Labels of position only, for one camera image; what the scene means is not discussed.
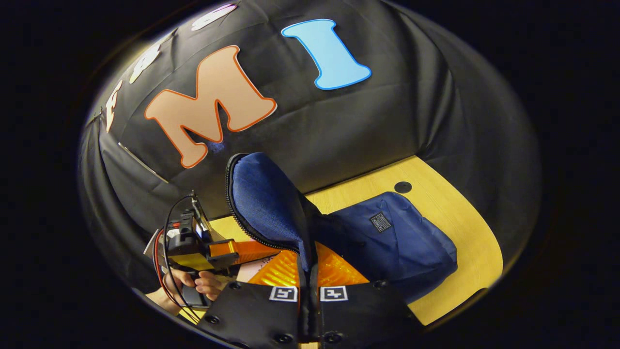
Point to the black backdrop cloth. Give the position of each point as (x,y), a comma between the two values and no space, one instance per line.
(387,121)

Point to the black desk grommet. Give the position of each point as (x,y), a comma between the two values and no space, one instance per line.
(402,187)

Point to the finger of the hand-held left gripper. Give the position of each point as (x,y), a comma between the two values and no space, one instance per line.
(247,252)

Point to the blue schoolbag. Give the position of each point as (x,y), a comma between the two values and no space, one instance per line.
(397,247)

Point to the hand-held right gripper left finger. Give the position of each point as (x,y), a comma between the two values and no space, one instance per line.
(252,315)

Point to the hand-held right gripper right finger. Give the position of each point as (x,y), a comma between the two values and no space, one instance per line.
(363,315)

